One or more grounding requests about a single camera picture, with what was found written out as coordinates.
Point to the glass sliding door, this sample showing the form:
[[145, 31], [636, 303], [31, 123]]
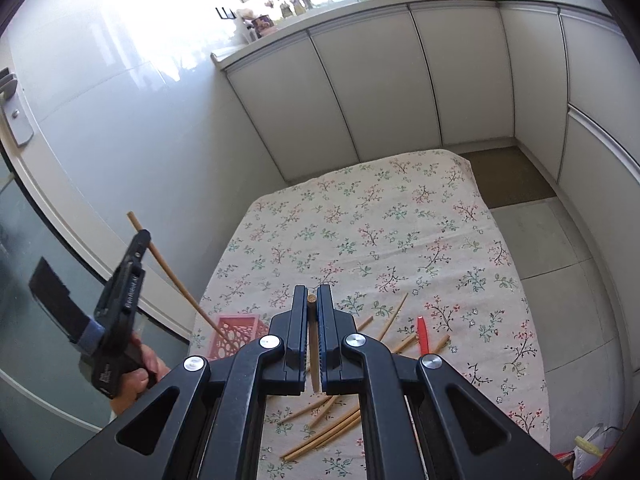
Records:
[[48, 409]]

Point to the silver door handle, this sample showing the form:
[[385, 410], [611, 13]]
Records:
[[14, 110]]

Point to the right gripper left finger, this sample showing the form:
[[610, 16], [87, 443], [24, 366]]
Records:
[[204, 419]]

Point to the red plastic spoon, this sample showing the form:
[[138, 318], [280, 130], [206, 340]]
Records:
[[422, 335]]

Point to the person's left hand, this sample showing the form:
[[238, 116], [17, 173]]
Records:
[[134, 384]]

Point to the wooden chopstick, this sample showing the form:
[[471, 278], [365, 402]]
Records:
[[388, 324], [363, 324], [308, 408], [405, 343], [187, 295], [344, 424], [324, 410], [313, 341]]

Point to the brown floor mat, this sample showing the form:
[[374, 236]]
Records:
[[506, 177]]

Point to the white kitchen cabinets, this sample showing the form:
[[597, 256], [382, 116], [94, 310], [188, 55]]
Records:
[[383, 77]]

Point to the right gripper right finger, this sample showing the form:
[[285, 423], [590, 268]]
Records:
[[420, 418]]

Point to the snack bags pile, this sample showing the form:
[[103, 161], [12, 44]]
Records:
[[590, 450]]

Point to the floral tablecloth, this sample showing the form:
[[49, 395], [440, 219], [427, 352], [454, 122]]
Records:
[[411, 223]]

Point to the pink perforated utensil holder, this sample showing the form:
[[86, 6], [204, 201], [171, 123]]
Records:
[[236, 330]]

